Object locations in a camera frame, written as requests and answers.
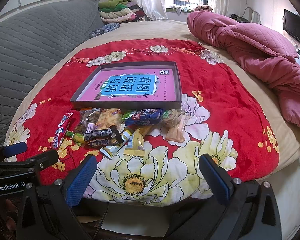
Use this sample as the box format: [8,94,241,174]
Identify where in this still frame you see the red panda candy pack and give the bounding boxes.
[51,110,75,150]

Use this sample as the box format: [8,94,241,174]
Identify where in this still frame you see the corn shaped lollipop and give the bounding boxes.
[65,131,85,147]

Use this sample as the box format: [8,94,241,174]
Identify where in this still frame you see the dark Snickers bar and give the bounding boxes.
[83,125,123,148]

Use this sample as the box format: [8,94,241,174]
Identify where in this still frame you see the small purple candy box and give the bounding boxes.
[86,123,96,133]

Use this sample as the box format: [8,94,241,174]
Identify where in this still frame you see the orange clear snack pack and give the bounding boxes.
[165,114,189,143]

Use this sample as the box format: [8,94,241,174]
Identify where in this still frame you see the orange-edged clear biscuit bag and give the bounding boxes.
[75,108,101,133]

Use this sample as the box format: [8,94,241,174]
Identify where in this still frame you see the yellow Alpenliebe candy pack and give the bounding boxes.
[123,125,152,157]

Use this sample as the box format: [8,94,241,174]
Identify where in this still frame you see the yellow rice cracker bag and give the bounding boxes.
[95,108,122,129]

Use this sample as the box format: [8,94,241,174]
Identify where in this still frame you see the round green-label pastry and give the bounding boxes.
[161,109,181,128]

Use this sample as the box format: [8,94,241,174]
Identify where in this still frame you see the blue Oreo cookie pack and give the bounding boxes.
[125,108,164,126]

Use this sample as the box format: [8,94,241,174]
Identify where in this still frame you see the white yellow wafer bar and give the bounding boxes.
[100,128,133,159]

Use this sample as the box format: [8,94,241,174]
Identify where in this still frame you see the grey box lid tray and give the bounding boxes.
[70,61,182,109]

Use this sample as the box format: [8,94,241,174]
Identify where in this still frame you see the beige bed sheet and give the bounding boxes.
[9,20,300,172]

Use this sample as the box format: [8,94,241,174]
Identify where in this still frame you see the green small snack pack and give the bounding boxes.
[122,109,137,122]

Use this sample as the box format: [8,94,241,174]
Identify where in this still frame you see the grey quilted headboard cover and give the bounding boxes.
[0,0,103,144]

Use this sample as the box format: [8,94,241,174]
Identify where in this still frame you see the pink book in tray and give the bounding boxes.
[76,68,177,101]

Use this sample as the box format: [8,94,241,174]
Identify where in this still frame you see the pink quilted duvet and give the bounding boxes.
[187,11,300,128]

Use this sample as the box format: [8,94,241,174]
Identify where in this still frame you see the blue patterned pillow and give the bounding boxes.
[89,23,120,38]

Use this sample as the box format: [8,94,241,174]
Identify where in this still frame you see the stack of folded blankets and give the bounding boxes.
[98,0,148,24]

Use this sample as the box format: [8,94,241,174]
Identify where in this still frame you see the black television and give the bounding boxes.
[283,9,300,42]

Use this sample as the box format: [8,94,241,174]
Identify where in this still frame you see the clothes on window sill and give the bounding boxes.
[166,4,213,15]

